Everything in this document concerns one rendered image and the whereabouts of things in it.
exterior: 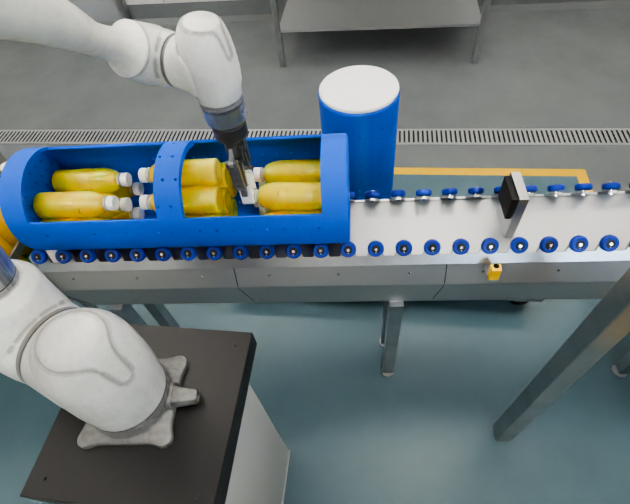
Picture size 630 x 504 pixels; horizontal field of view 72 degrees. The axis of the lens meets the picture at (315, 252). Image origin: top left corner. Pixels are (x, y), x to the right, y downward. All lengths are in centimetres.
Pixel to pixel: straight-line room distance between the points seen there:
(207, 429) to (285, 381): 117
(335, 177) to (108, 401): 64
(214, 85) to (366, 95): 79
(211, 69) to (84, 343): 51
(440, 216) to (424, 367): 93
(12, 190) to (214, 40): 70
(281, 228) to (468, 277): 55
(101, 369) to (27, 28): 47
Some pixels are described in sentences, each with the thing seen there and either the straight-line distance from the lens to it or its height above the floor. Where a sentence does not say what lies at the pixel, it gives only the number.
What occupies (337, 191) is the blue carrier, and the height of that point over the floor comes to 119.
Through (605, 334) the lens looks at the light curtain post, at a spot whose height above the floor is 96.
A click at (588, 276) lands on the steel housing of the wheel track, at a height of 86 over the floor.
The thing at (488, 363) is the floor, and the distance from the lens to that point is 215.
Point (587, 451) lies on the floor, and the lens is 216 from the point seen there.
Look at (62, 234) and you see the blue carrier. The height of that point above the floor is 110.
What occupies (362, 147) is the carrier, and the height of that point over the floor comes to 89.
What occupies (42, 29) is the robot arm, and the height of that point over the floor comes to 170.
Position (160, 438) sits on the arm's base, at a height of 109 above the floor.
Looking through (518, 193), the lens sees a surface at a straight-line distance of 122.
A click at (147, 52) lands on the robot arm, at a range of 94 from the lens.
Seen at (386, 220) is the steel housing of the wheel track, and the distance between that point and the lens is 131.
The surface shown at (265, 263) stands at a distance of 125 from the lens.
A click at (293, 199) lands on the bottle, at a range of 109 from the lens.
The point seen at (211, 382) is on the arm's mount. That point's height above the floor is 106.
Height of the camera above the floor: 192
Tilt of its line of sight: 53 degrees down
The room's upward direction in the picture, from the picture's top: 8 degrees counter-clockwise
